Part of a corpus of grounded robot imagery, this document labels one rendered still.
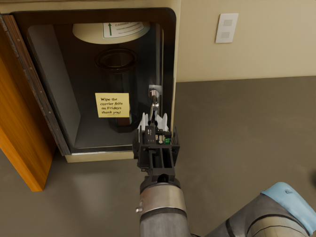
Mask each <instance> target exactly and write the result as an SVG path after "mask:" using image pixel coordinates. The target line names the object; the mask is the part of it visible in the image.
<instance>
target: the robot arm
mask: <svg viewBox="0 0 316 237"><path fill-rule="evenodd" d="M156 126H157V129H155V127H154V126H149V115H148V114H146V115H145V113H143V115H142V120H141V122H140V124H139V126H138V129H137V134H136V136H135V138H134V139H133V143H132V150H133V154H134V159H138V162H137V167H139V168H140V169H141V172H147V173H148V175H149V176H145V180H144V181H143V182H142V183H141V185H140V197H139V203H140V207H137V208H136V209H135V212H136V213H140V237H201V236H198V235H195V234H190V229H189V224H188V218H187V211H186V206H185V201H184V195H183V191H182V190H181V186H180V182H179V180H178V179H176V178H175V170H174V166H175V163H176V160H177V156H178V153H179V149H180V143H179V138H178V133H177V128H176V126H174V131H173V137H174V138H172V131H169V128H168V127H167V114H166V113H165V114H164V116H163V119H162V118H161V117H160V116H159V115H157V120H156ZM175 137H176V138H175ZM176 139H177V141H176ZM315 230H316V213H315V211H314V210H313V209H312V208H311V206H310V205H309V204H308V203H307V202H306V201H305V200H304V199H303V198H302V197H301V196H300V195H299V194H298V193H297V192H296V191H295V190H294V189H293V188H292V187H291V186H290V185H288V184H287V183H285V182H277V183H276V184H274V185H273V186H271V187H270V188H268V189H267V190H265V191H262V192H261V193H260V195H259V196H257V197H256V198H255V199H253V200H252V201H251V202H249V203H248V204H247V205H245V206H244V207H243V208H241V209H240V210H239V211H237V212H236V213H235V214H233V215H232V216H231V217H229V218H228V219H227V220H226V221H224V222H223V223H222V224H220V225H219V226H218V227H216V228H215V229H214V230H212V231H211V232H210V233H208V234H207V235H206V236H204V237H309V236H311V235H313V232H314V231H315Z"/></svg>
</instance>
